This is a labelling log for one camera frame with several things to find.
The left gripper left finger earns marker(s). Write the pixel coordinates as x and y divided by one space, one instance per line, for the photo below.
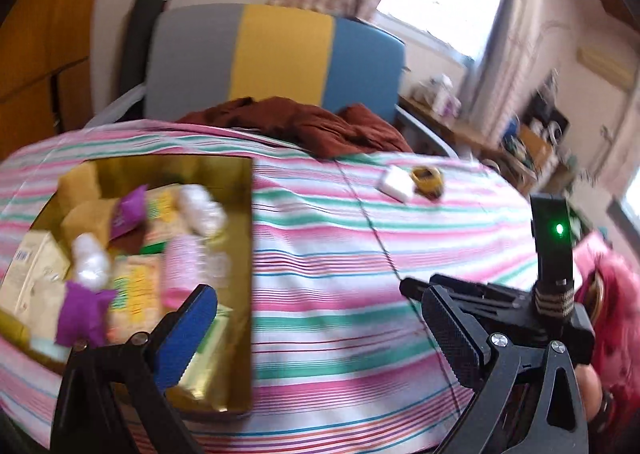
87 417

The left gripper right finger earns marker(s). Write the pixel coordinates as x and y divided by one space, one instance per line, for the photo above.
519 366

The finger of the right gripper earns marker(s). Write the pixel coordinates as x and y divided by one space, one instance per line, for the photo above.
450 283

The green tea box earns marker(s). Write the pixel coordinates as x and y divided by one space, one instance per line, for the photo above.
205 364

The purple snack packet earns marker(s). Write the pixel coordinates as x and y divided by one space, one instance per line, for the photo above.
83 315
129 213

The yellow sock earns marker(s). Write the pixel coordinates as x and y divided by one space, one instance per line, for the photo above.
428 181

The white foam sponge block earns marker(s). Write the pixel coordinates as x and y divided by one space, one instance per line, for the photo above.
396 183

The yellow cracker packet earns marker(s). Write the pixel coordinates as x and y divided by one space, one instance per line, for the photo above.
136 307

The beige cardboard box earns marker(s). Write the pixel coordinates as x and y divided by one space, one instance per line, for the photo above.
38 258

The yellow sponge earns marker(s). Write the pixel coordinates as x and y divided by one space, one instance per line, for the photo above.
94 217
77 186

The white plastic bag ball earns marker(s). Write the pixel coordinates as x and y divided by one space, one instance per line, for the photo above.
203 214

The person right hand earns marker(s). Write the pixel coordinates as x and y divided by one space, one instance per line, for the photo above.
590 389

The striped pink green bedsheet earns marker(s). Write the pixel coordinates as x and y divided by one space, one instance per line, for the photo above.
341 362

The wooden desk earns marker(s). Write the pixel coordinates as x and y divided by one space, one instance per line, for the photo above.
428 133

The gold metal tin box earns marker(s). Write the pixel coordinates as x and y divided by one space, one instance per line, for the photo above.
106 248

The white box on desk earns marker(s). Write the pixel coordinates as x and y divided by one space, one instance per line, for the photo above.
445 102

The dark red blanket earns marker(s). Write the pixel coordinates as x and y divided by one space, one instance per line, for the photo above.
354 129

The right side curtain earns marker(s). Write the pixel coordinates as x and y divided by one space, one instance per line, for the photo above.
514 45

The wooden wardrobe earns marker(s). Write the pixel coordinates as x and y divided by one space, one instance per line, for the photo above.
45 70

